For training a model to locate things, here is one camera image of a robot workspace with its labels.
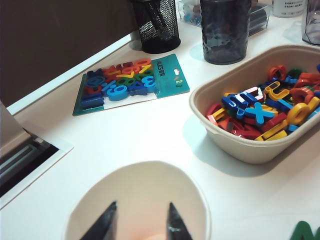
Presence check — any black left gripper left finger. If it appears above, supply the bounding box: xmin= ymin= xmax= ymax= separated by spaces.
xmin=79 ymin=201 xmax=118 ymax=240

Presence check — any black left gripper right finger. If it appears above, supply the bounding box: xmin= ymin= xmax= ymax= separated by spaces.
xmin=166 ymin=201 xmax=195 ymax=240

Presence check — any white paper cup blue logo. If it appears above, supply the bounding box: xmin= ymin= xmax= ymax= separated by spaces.
xmin=62 ymin=160 xmax=212 ymax=240

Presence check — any green magnetic letter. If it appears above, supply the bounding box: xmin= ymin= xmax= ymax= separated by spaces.
xmin=291 ymin=220 xmax=320 ymax=240

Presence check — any yellow straight letter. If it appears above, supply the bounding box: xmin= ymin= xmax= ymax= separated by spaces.
xmin=254 ymin=128 xmax=288 ymax=142

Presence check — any large blue letter m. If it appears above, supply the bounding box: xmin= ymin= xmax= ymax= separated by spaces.
xmin=221 ymin=91 xmax=259 ymax=117

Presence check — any light blue letter x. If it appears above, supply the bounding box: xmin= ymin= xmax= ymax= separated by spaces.
xmin=244 ymin=102 xmax=276 ymax=125

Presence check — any yellow letter o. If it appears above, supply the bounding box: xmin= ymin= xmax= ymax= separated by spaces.
xmin=286 ymin=103 xmax=314 ymax=125

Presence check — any yellow letter u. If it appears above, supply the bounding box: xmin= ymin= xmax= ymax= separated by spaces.
xmin=264 ymin=81 xmax=290 ymax=101

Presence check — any red round letter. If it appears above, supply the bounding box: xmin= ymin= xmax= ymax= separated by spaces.
xmin=290 ymin=87 xmax=315 ymax=104

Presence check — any orange round letter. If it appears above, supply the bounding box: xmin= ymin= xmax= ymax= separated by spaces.
xmin=268 ymin=64 xmax=287 ymax=81

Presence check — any dark textured cup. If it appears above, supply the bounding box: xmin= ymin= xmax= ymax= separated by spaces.
xmin=199 ymin=0 xmax=252 ymax=65

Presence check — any beige pulp tray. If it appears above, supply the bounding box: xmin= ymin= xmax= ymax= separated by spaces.
xmin=188 ymin=44 xmax=320 ymax=165

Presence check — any teal magnet number pack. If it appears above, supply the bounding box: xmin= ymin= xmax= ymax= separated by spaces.
xmin=72 ymin=53 xmax=190 ymax=117

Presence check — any brown desk partition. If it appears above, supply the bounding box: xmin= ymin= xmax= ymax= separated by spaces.
xmin=0 ymin=0 xmax=140 ymax=108

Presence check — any black mesh pen holder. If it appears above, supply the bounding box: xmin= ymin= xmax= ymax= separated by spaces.
xmin=129 ymin=0 xmax=182 ymax=54

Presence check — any clear box of pins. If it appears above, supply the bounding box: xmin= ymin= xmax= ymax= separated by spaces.
xmin=177 ymin=0 xmax=202 ymax=28

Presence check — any clear plastic box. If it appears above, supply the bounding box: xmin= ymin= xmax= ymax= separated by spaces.
xmin=248 ymin=3 xmax=272 ymax=37

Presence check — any transparent container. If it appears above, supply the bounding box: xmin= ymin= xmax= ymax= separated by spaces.
xmin=301 ymin=0 xmax=320 ymax=46

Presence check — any white bottle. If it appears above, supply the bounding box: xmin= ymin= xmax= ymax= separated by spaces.
xmin=272 ymin=0 xmax=307 ymax=18

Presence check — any beige cable outlet box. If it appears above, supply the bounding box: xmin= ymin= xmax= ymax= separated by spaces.
xmin=0 ymin=101 xmax=75 ymax=210

